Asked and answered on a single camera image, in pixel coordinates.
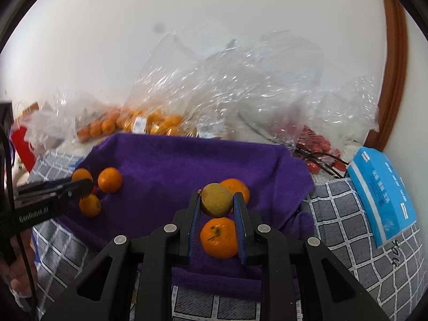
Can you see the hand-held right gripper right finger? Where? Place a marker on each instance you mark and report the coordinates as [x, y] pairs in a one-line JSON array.
[[241, 227]]

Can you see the white plastic bag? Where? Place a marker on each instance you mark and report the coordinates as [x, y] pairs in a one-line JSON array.
[[43, 127]]

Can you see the person's left hand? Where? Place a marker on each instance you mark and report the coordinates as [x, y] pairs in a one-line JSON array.
[[23, 274]]

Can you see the green kiwi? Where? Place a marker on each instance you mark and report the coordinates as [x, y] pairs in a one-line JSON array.
[[215, 200]]

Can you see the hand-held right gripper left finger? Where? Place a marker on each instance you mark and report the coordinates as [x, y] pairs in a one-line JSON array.
[[195, 220]]

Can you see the blue tissue pack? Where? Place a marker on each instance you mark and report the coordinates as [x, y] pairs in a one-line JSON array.
[[381, 190]]

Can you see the orange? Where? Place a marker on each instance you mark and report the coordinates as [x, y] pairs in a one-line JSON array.
[[240, 187], [217, 237], [110, 179], [90, 205], [81, 174]]

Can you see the purple towel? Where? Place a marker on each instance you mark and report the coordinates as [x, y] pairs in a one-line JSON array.
[[187, 160]]

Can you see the grey plaid star blanket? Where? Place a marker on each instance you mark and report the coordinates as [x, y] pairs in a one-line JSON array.
[[344, 214]]

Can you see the red paper bag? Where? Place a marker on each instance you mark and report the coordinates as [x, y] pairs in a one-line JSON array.
[[20, 140]]

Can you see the large clear plastic bag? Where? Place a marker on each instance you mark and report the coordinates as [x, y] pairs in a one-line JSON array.
[[250, 90]]

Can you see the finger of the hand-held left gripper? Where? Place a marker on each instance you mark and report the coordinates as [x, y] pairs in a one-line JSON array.
[[43, 187], [77, 189]]

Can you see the labelled clear bag of oranges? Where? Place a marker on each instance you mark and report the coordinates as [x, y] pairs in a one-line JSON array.
[[160, 122]]

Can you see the clear bag of cherry tomatoes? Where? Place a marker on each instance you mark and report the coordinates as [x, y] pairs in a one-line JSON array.
[[314, 143]]

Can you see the small clear bag of oranges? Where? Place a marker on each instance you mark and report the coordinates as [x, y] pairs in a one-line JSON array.
[[100, 127]]

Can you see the brown wooden door frame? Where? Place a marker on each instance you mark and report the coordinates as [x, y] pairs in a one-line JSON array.
[[394, 73]]

